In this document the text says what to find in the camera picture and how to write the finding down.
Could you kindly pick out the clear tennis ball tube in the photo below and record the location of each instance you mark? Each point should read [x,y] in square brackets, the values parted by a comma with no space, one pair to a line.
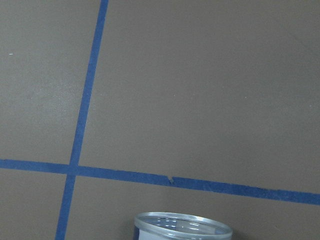
[178,226]

